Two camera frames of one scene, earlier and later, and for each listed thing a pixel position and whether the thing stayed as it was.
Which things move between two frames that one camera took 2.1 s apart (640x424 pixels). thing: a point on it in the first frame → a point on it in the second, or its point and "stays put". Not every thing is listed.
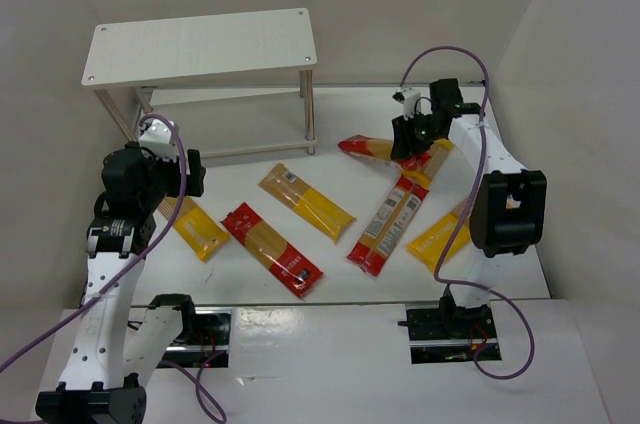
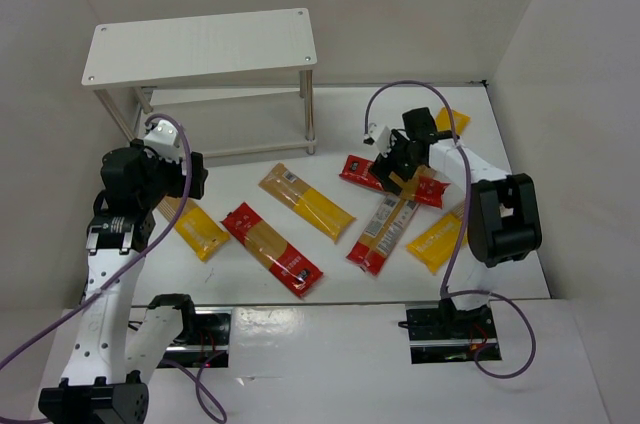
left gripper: x=194 y=172 stays put
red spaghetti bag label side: x=389 y=225 stays put
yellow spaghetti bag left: x=203 y=234 stays put
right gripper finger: x=402 y=138 → x=383 y=165
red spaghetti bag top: x=381 y=150 → x=358 y=171
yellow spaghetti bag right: x=429 y=245 stays put
